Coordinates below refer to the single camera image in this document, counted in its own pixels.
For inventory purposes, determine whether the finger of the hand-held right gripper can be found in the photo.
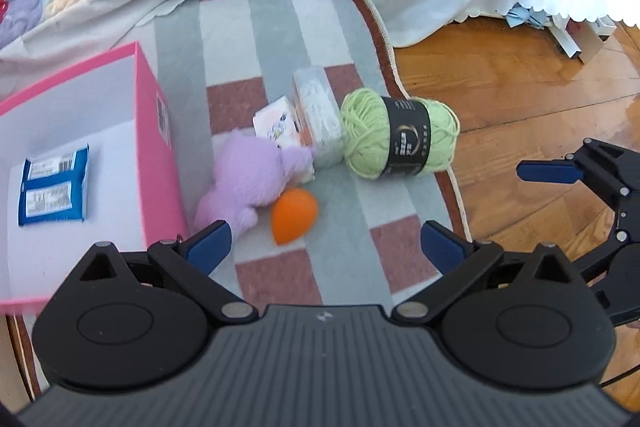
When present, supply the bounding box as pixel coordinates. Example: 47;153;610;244
570;227;640;282
517;138;640;229

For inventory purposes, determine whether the white tissue pack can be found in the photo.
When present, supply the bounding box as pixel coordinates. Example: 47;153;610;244
252;95;317;185

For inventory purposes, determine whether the pink cardboard box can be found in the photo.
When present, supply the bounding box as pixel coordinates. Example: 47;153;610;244
0;41;190;317

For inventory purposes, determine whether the green yarn ball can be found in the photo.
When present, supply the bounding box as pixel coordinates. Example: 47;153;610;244
340;88;461;180

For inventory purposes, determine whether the light blue paper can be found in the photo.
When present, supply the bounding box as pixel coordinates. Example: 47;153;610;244
505;2;551;30

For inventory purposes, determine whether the clear box with orange label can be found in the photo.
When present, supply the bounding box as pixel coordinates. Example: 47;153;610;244
291;67;347;168

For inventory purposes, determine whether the striped rug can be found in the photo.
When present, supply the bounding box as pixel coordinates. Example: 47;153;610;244
5;0;473;403

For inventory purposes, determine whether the black cable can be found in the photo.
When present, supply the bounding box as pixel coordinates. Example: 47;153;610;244
600;359;640;390

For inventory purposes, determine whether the purple plush toy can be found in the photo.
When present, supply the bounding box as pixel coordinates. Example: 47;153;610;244
194;129;317;238

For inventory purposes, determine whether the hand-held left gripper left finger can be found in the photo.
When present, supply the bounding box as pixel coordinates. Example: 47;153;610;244
62;221;258;326

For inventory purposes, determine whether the blue packet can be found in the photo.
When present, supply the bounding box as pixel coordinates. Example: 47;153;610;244
18;144;91;228

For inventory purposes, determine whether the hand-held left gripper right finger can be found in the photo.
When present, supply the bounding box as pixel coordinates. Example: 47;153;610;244
391;221;582;327

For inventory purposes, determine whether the orange makeup sponge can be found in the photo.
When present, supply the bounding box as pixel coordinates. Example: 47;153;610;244
270;187;319;248

